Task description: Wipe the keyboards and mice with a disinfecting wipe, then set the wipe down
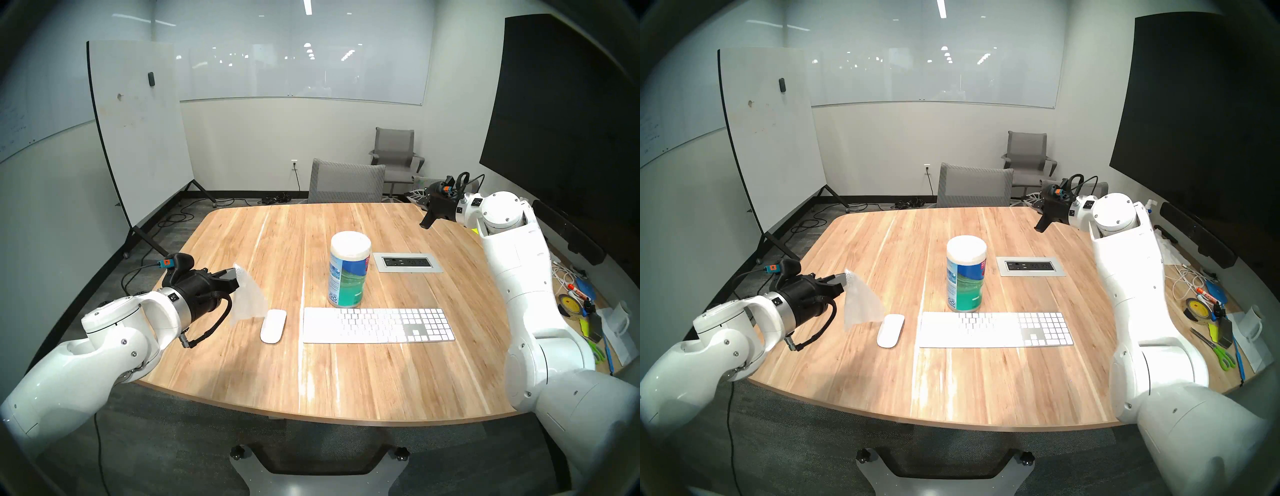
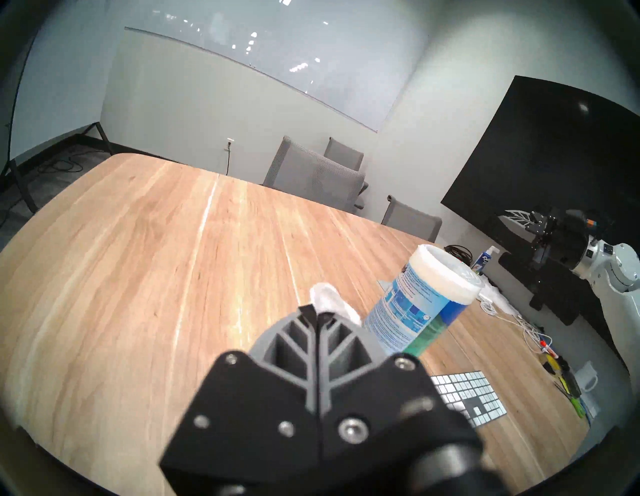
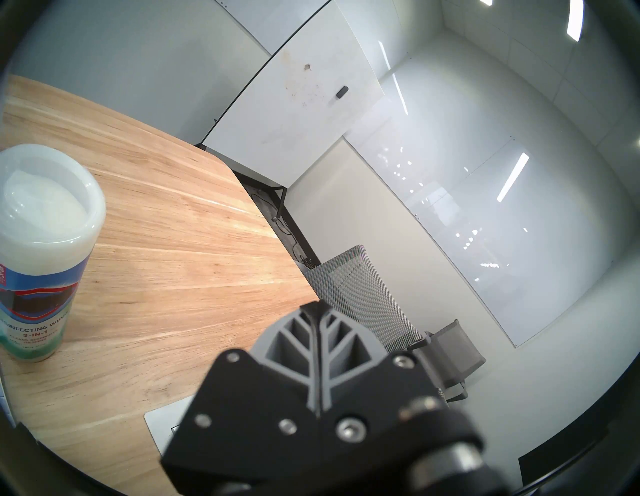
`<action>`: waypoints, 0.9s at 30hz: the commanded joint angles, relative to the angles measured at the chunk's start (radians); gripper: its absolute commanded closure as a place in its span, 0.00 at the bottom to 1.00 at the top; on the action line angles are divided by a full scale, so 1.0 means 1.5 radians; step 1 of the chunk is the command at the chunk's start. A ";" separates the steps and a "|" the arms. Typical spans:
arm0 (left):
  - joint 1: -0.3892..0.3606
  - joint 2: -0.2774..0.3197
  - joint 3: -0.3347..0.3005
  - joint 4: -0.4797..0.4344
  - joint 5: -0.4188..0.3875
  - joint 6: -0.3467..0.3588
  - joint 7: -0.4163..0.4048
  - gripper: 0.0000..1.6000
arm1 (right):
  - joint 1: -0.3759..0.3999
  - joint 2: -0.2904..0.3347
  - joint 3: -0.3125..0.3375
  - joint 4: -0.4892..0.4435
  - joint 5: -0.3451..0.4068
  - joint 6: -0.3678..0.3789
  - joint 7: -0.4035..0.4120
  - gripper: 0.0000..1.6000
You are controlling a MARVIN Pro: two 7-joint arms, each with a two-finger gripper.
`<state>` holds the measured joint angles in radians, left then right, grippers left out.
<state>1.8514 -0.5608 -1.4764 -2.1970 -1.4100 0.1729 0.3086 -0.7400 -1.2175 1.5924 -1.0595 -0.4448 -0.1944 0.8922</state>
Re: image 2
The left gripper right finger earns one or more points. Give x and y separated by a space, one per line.
380 400

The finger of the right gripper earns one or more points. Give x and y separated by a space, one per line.
520 219

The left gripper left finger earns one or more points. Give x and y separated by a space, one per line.
250 420

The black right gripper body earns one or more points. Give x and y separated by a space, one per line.
560 240

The disinfecting wipes canister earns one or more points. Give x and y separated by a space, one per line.
415 305

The white disinfecting wipe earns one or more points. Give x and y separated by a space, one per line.
332 300

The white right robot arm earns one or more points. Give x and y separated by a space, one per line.
620 285

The black video conference bar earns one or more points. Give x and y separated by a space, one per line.
550 290

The whiteboard cleaner spray bottle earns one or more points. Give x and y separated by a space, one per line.
485 260

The crumpled white tissue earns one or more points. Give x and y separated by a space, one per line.
500 297

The white keyboard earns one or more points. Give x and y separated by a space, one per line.
470 397

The grey mesh office chair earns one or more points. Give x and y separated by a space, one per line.
412 220
315 175

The white orange marker pen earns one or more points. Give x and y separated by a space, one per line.
549 349

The yellow black tape roll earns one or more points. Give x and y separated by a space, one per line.
554 365

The white mug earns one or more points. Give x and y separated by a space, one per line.
586 376

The grey office armchair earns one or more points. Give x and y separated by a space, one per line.
345 152

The rolling whiteboard on stand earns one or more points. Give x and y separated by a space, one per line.
15 165

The black wall television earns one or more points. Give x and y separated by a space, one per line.
550 150

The large wall glass whiteboard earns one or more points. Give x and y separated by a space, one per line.
300 50

